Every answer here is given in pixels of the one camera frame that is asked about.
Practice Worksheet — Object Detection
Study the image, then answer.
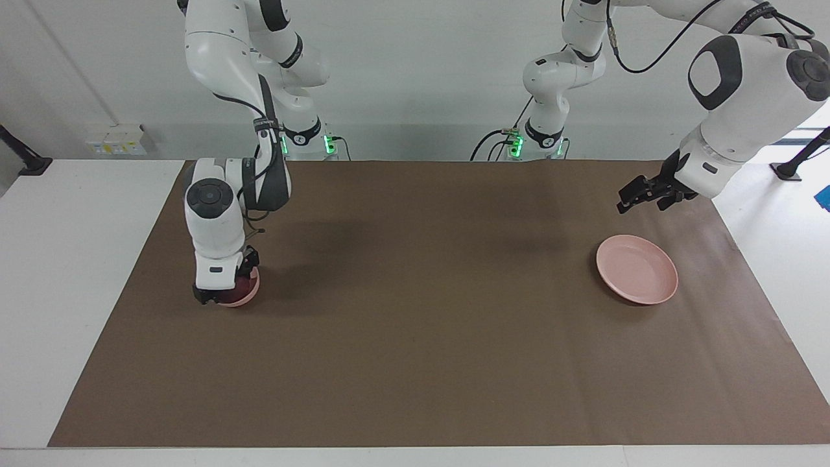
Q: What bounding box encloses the brown table mat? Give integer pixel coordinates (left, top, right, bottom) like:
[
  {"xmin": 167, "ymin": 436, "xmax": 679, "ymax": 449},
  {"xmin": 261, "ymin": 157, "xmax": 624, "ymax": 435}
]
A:
[{"xmin": 47, "ymin": 160, "xmax": 830, "ymax": 448}]

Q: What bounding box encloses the pink plate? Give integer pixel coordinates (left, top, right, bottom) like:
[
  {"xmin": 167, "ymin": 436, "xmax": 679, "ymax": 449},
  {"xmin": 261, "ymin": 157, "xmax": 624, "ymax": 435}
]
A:
[{"xmin": 596, "ymin": 234, "xmax": 679, "ymax": 305}]

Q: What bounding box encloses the white wall socket box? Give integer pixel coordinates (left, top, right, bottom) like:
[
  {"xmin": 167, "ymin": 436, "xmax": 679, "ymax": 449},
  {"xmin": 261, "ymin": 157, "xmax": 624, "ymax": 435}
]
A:
[{"xmin": 86, "ymin": 123, "xmax": 147, "ymax": 156}]

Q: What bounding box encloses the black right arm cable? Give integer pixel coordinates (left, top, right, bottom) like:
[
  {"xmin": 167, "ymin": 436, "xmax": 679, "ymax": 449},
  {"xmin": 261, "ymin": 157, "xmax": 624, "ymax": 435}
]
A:
[{"xmin": 213, "ymin": 91, "xmax": 281, "ymax": 235}]

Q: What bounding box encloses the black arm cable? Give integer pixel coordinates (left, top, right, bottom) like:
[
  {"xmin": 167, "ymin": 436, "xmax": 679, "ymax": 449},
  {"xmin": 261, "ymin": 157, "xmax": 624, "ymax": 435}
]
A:
[
  {"xmin": 213, "ymin": 91, "xmax": 281, "ymax": 235},
  {"xmin": 605, "ymin": 0, "xmax": 816, "ymax": 74}
]

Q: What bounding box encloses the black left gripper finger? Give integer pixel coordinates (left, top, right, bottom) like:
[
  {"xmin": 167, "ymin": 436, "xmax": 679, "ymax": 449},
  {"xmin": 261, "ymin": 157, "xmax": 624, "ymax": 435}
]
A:
[
  {"xmin": 656, "ymin": 188, "xmax": 700, "ymax": 213},
  {"xmin": 615, "ymin": 173, "xmax": 669, "ymax": 215}
]

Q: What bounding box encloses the black stand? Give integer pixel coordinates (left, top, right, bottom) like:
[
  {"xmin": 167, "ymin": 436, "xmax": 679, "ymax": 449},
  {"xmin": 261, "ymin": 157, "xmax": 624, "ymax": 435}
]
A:
[
  {"xmin": 0, "ymin": 125, "xmax": 53, "ymax": 177},
  {"xmin": 770, "ymin": 126, "xmax": 830, "ymax": 182}
]

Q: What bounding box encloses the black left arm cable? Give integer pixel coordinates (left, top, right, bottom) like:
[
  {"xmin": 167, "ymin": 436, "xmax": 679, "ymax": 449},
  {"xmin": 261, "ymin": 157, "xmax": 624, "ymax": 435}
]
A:
[{"xmin": 605, "ymin": 0, "xmax": 816, "ymax": 74}]

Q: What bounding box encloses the pink bowl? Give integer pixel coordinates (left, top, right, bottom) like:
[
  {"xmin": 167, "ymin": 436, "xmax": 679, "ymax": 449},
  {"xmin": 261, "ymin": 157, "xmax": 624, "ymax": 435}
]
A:
[{"xmin": 220, "ymin": 266, "xmax": 262, "ymax": 308}]

